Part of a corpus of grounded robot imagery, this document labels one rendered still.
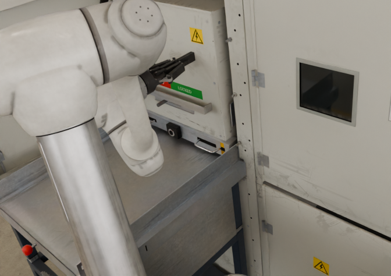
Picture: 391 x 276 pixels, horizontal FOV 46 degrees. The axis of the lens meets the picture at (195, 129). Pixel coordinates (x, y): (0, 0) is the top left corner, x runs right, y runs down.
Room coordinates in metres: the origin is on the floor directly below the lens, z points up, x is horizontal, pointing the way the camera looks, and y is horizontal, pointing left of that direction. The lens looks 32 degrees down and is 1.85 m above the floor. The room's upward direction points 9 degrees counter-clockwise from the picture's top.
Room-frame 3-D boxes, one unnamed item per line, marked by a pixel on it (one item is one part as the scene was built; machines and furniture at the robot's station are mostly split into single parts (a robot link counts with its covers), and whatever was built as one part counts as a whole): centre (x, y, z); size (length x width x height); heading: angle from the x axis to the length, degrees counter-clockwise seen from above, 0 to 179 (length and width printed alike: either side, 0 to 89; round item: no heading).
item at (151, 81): (1.30, 0.11, 1.23); 0.09 x 0.08 x 0.07; 132
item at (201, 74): (1.53, 0.07, 1.15); 0.48 x 0.01 x 0.48; 42
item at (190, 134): (1.55, 0.06, 0.89); 0.54 x 0.05 x 0.06; 42
